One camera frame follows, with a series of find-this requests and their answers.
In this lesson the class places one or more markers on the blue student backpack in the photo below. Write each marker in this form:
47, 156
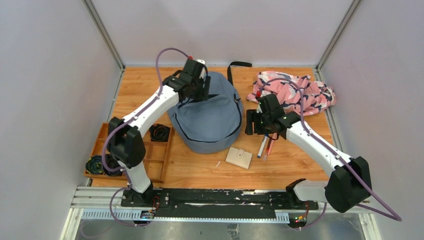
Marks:
211, 126

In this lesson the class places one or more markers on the green patterned rolled sock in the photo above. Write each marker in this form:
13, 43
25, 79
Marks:
94, 165

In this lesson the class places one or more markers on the beige snap wallet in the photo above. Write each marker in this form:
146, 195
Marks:
239, 158

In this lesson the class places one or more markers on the blue cap marker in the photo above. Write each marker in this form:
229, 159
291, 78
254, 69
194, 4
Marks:
262, 146

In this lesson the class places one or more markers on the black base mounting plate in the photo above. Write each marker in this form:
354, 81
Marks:
215, 203

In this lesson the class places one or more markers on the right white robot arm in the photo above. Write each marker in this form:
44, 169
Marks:
349, 180

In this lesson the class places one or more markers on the dark rolled sock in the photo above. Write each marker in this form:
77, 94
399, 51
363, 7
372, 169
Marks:
112, 164

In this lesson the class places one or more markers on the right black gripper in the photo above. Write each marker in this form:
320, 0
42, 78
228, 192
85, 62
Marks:
252, 116

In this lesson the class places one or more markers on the aluminium frame rail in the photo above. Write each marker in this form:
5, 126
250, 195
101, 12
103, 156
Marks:
90, 203

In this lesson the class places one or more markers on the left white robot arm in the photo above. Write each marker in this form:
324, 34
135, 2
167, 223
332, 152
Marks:
125, 135

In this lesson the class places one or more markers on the pink pen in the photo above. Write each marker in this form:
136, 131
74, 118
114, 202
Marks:
270, 149

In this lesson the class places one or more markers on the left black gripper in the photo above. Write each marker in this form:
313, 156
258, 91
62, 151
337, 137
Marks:
201, 88

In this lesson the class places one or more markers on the pink floral cloth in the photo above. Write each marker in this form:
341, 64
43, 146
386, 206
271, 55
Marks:
289, 89

